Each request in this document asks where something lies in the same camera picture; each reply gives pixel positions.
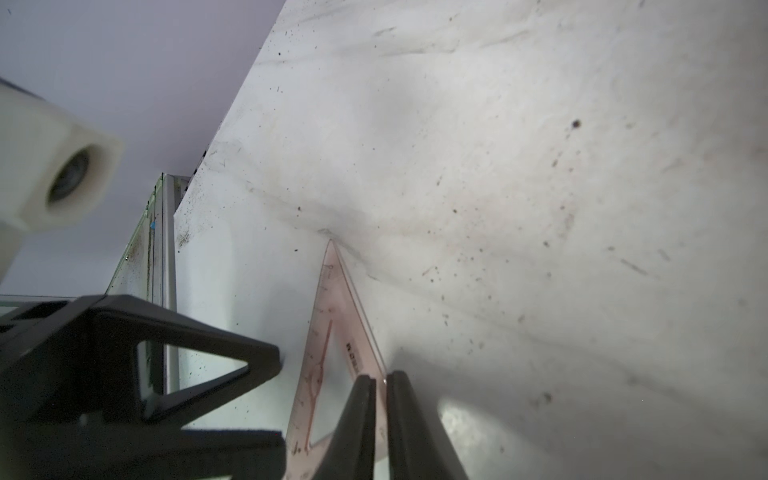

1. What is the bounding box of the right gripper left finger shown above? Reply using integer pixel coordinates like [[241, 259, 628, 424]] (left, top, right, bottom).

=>
[[313, 375, 377, 480]]

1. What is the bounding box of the pink triangle ruler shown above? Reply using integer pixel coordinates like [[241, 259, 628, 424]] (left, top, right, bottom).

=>
[[284, 241, 388, 479]]

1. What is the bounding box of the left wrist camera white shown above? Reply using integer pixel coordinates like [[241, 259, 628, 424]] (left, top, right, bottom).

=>
[[1, 79, 124, 275]]

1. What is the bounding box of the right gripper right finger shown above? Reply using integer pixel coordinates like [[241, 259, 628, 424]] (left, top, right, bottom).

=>
[[386, 370, 467, 479]]

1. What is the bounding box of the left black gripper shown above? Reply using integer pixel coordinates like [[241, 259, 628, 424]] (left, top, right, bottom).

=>
[[1, 295, 286, 479]]

